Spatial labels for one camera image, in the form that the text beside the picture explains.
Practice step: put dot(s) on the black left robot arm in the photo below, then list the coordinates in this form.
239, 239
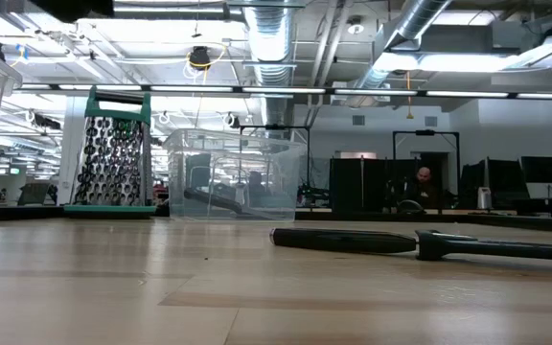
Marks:
75, 7

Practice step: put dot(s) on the black partition panel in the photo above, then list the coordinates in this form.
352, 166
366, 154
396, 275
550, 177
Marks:
352, 187

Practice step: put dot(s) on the black light bar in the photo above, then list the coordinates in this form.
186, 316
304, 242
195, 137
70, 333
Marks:
237, 87

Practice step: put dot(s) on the thick black sheathed knife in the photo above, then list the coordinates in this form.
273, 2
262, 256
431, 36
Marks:
343, 241

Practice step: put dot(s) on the person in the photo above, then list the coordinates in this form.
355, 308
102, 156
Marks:
422, 191

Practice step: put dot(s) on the teal metal box grater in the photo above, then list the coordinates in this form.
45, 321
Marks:
113, 163

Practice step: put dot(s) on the black overhead camera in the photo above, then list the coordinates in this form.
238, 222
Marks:
200, 58

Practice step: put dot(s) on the silver ventilation duct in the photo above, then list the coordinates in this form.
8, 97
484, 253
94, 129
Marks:
420, 16
269, 29

